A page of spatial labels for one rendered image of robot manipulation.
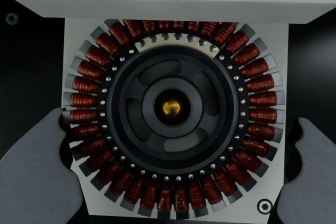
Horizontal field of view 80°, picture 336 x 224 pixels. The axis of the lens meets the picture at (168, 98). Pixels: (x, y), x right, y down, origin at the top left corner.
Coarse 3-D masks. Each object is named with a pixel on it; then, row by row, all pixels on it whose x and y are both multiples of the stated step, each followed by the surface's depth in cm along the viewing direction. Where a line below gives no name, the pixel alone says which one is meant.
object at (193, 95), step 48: (96, 48) 10; (144, 48) 10; (192, 48) 10; (240, 48) 10; (96, 96) 10; (144, 96) 11; (192, 96) 11; (240, 96) 10; (96, 144) 10; (144, 144) 12; (240, 144) 10; (144, 192) 10; (192, 192) 10; (240, 192) 10
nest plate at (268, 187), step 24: (72, 24) 14; (96, 24) 14; (240, 24) 13; (264, 24) 13; (72, 48) 14; (72, 72) 14; (144, 72) 13; (168, 72) 13; (264, 72) 13; (216, 96) 13; (72, 144) 14; (168, 144) 13; (192, 144) 13; (72, 168) 14; (96, 192) 14; (264, 192) 13; (144, 216) 13; (192, 216) 13; (216, 216) 13; (240, 216) 13; (264, 216) 13
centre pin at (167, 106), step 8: (160, 96) 11; (168, 96) 11; (176, 96) 11; (184, 96) 12; (160, 104) 11; (168, 104) 11; (176, 104) 11; (184, 104) 11; (160, 112) 11; (168, 112) 11; (176, 112) 11; (184, 112) 11; (168, 120) 11; (176, 120) 11
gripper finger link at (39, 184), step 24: (48, 120) 10; (24, 144) 8; (48, 144) 8; (0, 168) 7; (24, 168) 7; (48, 168) 7; (0, 192) 6; (24, 192) 6; (48, 192) 6; (72, 192) 6; (0, 216) 6; (24, 216) 6; (48, 216) 6; (72, 216) 6
